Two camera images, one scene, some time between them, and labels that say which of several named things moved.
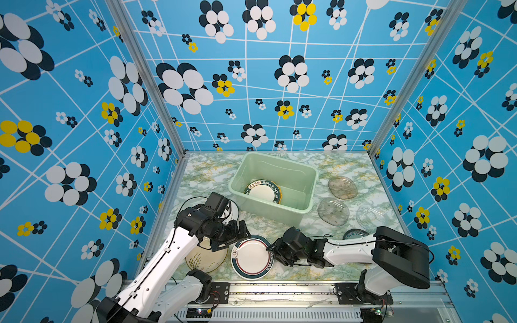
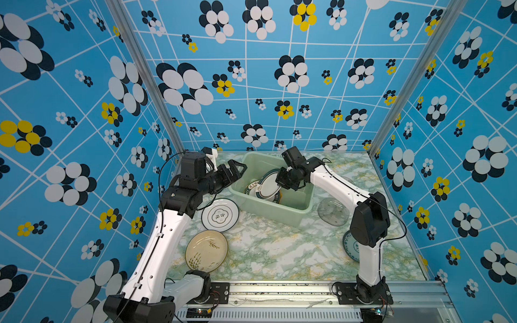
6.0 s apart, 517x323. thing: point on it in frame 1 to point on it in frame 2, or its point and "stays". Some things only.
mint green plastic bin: (297, 180) stays
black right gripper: (278, 247) to (281, 182)
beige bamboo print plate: (202, 258) stays
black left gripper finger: (244, 232) to (233, 169)
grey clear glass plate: (333, 211) stays
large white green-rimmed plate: (250, 258) to (268, 187)
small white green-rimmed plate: (264, 189) stays
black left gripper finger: (217, 245) to (234, 177)
